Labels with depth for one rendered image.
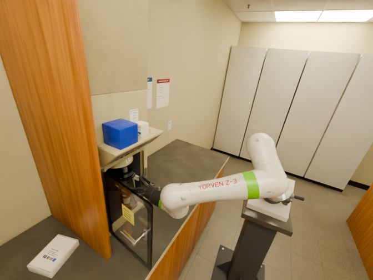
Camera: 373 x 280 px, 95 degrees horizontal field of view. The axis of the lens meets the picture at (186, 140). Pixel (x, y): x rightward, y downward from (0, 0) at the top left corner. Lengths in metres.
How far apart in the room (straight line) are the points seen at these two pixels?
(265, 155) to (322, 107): 2.85
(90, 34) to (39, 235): 1.04
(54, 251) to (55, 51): 0.88
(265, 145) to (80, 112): 0.71
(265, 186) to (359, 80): 3.03
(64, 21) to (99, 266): 0.98
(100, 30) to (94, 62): 0.11
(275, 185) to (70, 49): 0.81
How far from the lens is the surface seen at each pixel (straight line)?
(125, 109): 0.84
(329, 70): 3.54
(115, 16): 0.81
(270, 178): 0.77
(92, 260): 1.11
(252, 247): 1.66
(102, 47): 0.76
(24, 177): 1.23
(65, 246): 1.15
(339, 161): 3.91
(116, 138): 0.72
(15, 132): 1.13
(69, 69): 0.63
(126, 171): 1.03
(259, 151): 0.80
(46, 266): 1.12
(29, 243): 1.30
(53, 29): 0.66
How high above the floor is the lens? 1.86
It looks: 25 degrees down
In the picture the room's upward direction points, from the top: 6 degrees clockwise
